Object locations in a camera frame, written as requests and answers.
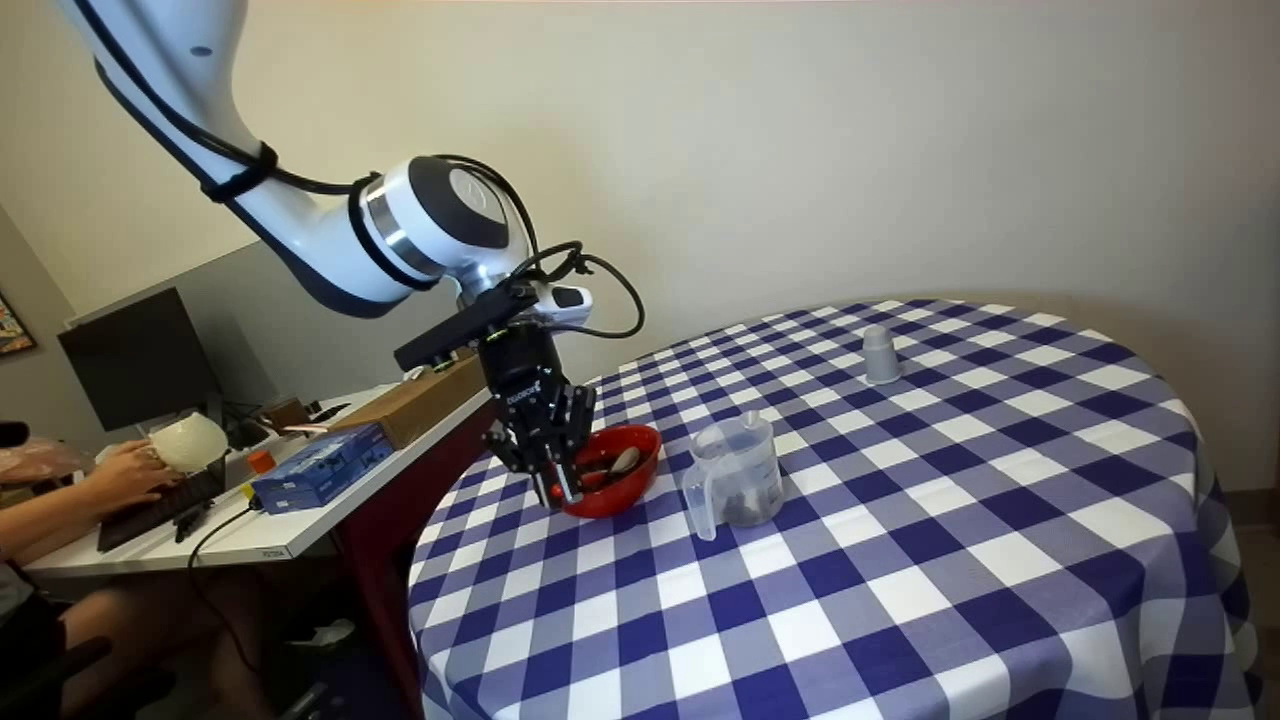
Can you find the person's hand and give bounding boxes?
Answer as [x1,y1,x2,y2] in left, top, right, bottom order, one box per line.
[74,439,179,512]

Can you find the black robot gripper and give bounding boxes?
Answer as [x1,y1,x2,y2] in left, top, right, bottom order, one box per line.
[480,324,596,508]

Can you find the person's forearm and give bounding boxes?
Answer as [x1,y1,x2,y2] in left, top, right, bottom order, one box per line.
[0,484,99,558]

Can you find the white desk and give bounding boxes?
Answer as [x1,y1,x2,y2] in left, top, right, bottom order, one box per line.
[25,382,499,583]

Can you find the blue white checkered tablecloth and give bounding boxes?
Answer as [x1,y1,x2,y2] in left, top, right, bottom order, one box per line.
[407,301,1259,720]

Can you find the red plastic bowl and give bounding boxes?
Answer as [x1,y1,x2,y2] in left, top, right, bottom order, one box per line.
[556,423,659,518]

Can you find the black computer monitor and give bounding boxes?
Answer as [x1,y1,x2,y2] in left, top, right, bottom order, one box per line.
[61,289,221,430]

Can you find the clear plastic jug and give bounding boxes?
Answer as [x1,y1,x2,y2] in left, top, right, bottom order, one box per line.
[679,414,784,539]

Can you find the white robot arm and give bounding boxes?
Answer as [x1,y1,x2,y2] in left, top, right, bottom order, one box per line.
[63,0,593,508]

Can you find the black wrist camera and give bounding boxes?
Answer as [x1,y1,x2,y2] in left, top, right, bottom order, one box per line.
[395,281,536,369]

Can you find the blue box on desk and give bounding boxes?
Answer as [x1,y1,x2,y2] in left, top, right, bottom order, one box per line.
[255,426,392,515]

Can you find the black keyboard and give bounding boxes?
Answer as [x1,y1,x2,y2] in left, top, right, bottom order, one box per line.
[94,472,222,552]

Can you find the long cardboard box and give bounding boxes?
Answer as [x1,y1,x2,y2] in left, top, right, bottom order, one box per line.
[330,358,484,449]

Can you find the small clear plastic cup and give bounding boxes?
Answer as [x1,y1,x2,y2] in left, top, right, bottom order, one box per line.
[865,326,899,382]

